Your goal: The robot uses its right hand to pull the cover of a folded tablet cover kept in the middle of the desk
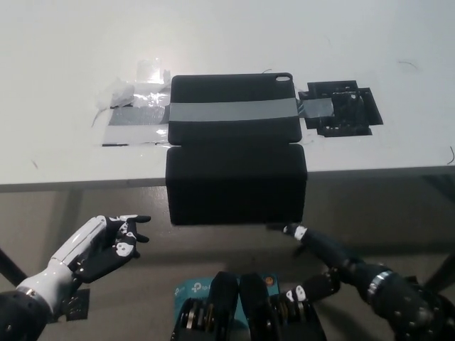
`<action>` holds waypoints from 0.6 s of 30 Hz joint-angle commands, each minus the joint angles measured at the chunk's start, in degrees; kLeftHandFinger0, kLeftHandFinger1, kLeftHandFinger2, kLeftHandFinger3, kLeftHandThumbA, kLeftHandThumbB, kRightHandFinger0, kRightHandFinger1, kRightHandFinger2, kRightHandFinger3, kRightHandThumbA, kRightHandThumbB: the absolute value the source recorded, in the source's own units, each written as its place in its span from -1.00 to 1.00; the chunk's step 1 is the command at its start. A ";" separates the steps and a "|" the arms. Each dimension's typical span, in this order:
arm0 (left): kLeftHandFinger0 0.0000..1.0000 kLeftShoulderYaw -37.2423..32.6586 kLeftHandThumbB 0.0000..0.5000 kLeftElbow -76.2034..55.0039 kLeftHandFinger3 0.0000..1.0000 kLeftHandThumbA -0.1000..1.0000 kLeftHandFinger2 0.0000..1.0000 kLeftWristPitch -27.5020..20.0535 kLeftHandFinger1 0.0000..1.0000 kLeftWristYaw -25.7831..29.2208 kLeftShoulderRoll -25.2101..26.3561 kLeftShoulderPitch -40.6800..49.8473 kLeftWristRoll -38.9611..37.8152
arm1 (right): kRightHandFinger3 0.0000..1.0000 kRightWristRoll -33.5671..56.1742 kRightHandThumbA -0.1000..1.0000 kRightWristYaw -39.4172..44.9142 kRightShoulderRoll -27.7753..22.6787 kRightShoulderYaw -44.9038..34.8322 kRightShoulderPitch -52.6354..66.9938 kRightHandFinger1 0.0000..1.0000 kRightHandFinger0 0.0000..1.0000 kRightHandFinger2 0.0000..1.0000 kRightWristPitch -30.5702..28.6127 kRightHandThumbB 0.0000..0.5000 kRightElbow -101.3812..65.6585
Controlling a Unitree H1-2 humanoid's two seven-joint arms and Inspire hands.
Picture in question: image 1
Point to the silver tape patch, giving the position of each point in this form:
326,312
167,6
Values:
136,120

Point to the grey duct tape strip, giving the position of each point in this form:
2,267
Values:
231,111

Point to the black folding tablet cover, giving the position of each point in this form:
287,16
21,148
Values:
234,177

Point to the black 3D printed fixture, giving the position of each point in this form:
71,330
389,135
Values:
355,106

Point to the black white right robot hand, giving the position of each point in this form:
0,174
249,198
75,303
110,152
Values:
330,255

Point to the black robot body blocks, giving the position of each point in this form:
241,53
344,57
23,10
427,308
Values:
249,316

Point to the black table leg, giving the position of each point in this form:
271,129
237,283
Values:
440,271
12,268

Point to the white crumpled tape wad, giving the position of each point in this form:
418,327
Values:
119,93

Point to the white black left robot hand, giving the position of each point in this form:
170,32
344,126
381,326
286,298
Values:
67,263

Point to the teal tp-link box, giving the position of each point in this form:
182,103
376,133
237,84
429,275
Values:
193,289

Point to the clear tape piece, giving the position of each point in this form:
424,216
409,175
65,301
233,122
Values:
149,71

